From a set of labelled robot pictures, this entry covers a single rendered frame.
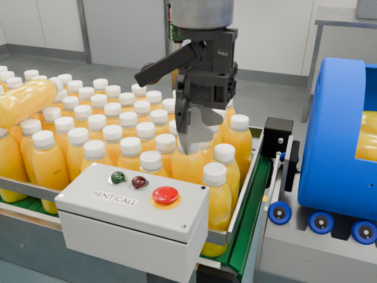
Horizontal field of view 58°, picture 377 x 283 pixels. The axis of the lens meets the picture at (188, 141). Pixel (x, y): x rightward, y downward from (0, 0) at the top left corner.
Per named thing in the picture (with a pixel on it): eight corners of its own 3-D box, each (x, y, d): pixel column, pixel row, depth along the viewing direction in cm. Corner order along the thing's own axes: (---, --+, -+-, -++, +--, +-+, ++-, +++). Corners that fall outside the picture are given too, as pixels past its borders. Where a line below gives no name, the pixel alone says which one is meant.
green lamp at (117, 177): (120, 186, 51) (120, 179, 50) (107, 182, 51) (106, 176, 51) (128, 177, 52) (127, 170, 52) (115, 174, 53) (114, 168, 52)
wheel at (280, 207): (293, 204, 64) (293, 203, 66) (269, 198, 66) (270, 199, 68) (289, 227, 64) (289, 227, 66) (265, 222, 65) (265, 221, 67)
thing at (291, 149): (288, 211, 71) (297, 160, 65) (276, 209, 72) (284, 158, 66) (292, 183, 79) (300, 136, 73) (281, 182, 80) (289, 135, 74)
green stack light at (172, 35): (184, 41, 101) (184, 24, 99) (164, 39, 103) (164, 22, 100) (191, 36, 106) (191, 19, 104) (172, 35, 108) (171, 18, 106)
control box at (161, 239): (187, 286, 47) (187, 231, 42) (65, 249, 53) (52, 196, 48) (208, 235, 56) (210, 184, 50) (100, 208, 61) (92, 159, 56)
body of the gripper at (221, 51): (224, 115, 52) (229, 33, 46) (171, 108, 55) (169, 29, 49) (235, 97, 58) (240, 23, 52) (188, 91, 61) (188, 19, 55)
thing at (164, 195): (173, 210, 46) (172, 203, 45) (148, 204, 47) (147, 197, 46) (182, 194, 49) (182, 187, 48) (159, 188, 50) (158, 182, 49)
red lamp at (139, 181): (142, 190, 50) (142, 183, 49) (128, 187, 50) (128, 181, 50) (148, 182, 51) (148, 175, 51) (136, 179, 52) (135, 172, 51)
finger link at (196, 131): (209, 166, 56) (214, 111, 53) (175, 159, 57) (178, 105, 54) (214, 159, 58) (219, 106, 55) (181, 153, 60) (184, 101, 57)
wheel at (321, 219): (330, 207, 63) (329, 207, 64) (305, 212, 64) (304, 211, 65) (338, 232, 62) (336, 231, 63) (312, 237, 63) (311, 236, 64)
